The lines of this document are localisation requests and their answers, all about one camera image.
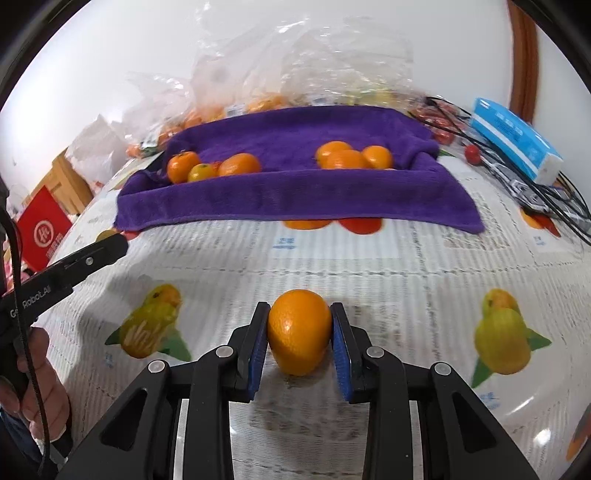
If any pile of tangerines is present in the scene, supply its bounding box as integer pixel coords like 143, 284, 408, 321
127, 108, 222, 158

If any fruit print tablecloth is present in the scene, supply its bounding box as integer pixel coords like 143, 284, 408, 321
28, 111, 591, 480

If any blue tissue box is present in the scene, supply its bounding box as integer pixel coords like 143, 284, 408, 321
470, 97, 565, 184

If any person's left forearm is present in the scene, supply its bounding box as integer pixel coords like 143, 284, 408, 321
0, 411, 75, 480

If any white power strip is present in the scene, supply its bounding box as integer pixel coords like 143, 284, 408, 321
505, 178, 555, 213

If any pile of yellow fruits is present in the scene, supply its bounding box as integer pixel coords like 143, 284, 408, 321
318, 90, 398, 107

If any person's left hand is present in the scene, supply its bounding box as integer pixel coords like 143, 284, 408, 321
0, 328, 72, 440

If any clear plastic bag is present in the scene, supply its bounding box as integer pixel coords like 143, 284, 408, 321
124, 69, 199, 153
281, 16, 426, 109
191, 18, 296, 116

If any purple towel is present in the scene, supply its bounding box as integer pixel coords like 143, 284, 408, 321
113, 105, 485, 234

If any red paper bag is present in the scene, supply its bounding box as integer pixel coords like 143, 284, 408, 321
16, 185, 75, 271

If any pile of cherry tomatoes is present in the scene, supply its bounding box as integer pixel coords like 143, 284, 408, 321
409, 102, 460, 145

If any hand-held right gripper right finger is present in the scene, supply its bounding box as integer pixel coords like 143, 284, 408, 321
329, 302, 541, 480

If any large orange with stem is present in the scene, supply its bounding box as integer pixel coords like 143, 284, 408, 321
167, 152, 202, 184

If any brown wooden door frame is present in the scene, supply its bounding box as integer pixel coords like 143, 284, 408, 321
508, 0, 541, 123

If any black cable bundle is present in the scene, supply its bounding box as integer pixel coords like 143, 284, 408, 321
416, 95, 591, 245

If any white plastic bag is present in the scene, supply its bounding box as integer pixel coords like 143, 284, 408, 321
67, 113, 125, 185

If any small yellowish fruit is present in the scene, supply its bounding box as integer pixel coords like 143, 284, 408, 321
188, 163, 218, 183

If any wooden furniture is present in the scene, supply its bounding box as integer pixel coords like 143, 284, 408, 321
28, 150, 95, 217

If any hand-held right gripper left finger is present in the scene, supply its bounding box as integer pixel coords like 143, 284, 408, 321
55, 301, 272, 480

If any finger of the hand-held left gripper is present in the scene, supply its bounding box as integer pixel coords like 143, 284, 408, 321
46, 233, 130, 288

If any oval orange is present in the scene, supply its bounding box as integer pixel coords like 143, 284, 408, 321
268, 289, 333, 376

